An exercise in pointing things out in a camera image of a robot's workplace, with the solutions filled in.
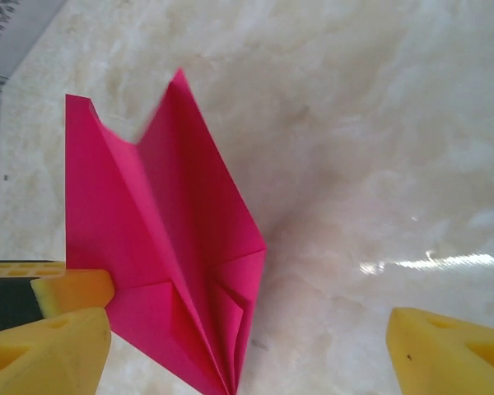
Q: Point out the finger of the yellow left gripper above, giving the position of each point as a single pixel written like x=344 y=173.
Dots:
x=20 y=269
x=74 y=292

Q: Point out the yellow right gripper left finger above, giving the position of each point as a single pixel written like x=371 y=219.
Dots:
x=45 y=354

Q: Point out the pink cloth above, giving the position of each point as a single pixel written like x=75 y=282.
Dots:
x=169 y=247

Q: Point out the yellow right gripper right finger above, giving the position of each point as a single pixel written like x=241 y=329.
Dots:
x=453 y=354

